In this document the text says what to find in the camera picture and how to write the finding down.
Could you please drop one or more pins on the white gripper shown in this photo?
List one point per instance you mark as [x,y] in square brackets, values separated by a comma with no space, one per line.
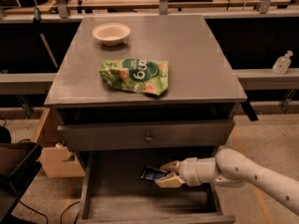
[188,171]

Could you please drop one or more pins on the dark blue rxbar wrapper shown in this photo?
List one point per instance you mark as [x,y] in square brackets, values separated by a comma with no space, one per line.
[152,174]

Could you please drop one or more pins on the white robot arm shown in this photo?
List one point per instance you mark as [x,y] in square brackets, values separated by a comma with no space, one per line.
[231,168]

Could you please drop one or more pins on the round metal drawer knob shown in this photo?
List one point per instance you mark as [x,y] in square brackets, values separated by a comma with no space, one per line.
[148,138]

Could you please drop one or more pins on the grey top drawer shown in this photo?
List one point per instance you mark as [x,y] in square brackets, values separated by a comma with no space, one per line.
[137,135]

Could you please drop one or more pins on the grey drawer cabinet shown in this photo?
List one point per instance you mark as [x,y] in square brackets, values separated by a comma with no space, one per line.
[166,93]

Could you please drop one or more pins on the grey open middle drawer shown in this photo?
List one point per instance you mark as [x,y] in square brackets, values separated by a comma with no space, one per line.
[114,193]

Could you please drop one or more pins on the green snack chip bag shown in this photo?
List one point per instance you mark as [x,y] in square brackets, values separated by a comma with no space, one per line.
[135,75]

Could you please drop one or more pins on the cardboard box on floor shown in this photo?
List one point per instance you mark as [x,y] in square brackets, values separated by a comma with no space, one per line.
[57,161]

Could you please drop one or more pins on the long grey background bench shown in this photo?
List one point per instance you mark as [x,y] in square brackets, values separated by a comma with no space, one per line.
[250,79]

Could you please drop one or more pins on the white paper bowl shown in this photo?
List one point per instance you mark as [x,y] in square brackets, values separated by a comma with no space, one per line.
[111,34]

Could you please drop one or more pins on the clear sanitizer pump bottle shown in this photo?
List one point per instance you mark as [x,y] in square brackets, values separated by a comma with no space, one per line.
[282,63]

